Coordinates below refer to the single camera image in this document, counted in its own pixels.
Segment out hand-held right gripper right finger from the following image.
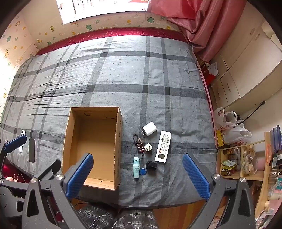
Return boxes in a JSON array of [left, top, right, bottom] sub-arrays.
[[182, 153, 256, 229]]

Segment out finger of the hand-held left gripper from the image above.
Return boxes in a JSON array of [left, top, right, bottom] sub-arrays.
[[0, 134, 27, 175], [35, 159, 62, 180]]

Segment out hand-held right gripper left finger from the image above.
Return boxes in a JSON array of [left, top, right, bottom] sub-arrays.
[[22, 153, 94, 229]]

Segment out cardboard box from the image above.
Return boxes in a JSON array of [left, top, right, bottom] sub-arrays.
[[62, 107, 123, 191]]

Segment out white remote control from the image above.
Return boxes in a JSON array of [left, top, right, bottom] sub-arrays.
[[155, 131, 172, 163]]

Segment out teal cosmetic bottle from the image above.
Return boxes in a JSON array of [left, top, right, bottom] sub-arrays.
[[133, 157, 140, 178]]

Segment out dark beaded keychain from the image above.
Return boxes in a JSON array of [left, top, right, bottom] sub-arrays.
[[133, 134, 146, 158]]

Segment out large white charger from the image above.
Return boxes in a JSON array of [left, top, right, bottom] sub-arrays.
[[141, 122, 157, 137]]

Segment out white phone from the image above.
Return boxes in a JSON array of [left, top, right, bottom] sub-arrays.
[[18, 129, 26, 153]]

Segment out black phone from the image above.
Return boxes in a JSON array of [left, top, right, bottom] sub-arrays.
[[29, 138, 36, 163]]

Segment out red cloth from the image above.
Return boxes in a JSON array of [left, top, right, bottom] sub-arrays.
[[3, 161, 28, 183]]

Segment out pile of snack packets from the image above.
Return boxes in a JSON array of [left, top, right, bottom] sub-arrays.
[[220, 145, 257, 177]]

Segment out white plastic bag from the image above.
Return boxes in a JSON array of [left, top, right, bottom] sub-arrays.
[[214, 107, 238, 130], [222, 124, 253, 144]]

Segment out wooden shelf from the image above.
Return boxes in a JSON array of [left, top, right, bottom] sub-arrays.
[[217, 132, 282, 221]]

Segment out person's plaid trousers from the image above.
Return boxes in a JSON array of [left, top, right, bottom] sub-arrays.
[[77, 206, 159, 229]]

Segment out blue plastic container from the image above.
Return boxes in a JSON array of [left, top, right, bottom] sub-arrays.
[[272, 125, 282, 152]]

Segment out grey plaid bed sheet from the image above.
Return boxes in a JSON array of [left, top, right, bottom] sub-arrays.
[[0, 35, 217, 208]]

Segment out white paper sheet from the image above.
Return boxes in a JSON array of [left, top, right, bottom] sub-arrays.
[[207, 63, 219, 76]]

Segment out white cabinet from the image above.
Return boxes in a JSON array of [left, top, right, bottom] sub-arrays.
[[211, 0, 282, 115]]

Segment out red quilted mattress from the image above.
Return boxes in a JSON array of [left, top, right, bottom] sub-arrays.
[[35, 27, 188, 55]]

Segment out pink curtain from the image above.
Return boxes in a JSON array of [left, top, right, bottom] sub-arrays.
[[146, 0, 246, 62]]

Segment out white wall poster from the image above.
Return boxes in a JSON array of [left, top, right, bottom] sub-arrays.
[[56, 0, 150, 24]]

